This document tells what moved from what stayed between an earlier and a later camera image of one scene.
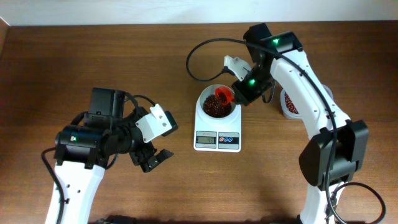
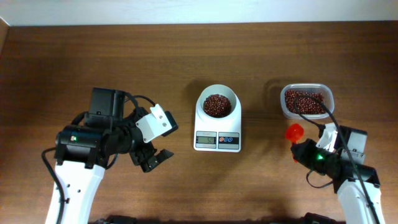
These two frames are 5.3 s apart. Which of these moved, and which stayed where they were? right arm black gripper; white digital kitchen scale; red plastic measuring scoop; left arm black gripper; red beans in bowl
Moved: red plastic measuring scoop; right arm black gripper
Stayed: red beans in bowl; left arm black gripper; white digital kitchen scale
